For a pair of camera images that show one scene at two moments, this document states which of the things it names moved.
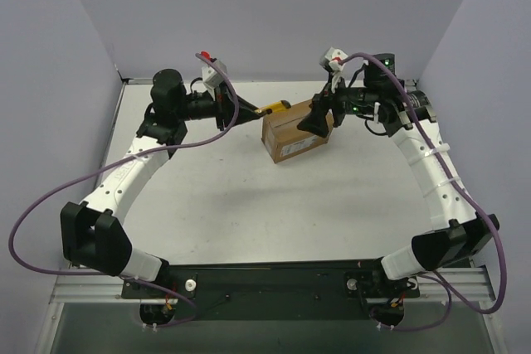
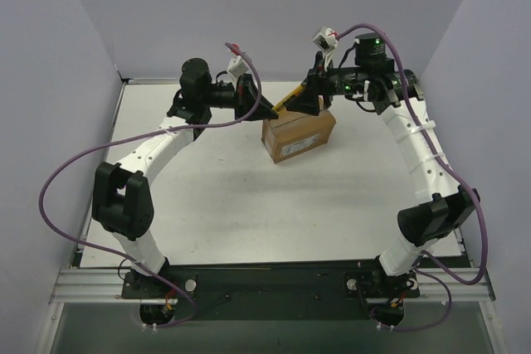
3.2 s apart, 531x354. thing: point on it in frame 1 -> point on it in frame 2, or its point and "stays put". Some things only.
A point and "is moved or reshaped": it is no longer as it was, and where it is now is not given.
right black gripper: x=333 y=107 -> x=314 y=89
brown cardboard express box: x=284 y=139 stays put
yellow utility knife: x=276 y=107 is moved or reshaped
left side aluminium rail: x=122 y=84 stays put
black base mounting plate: x=338 y=289 stays put
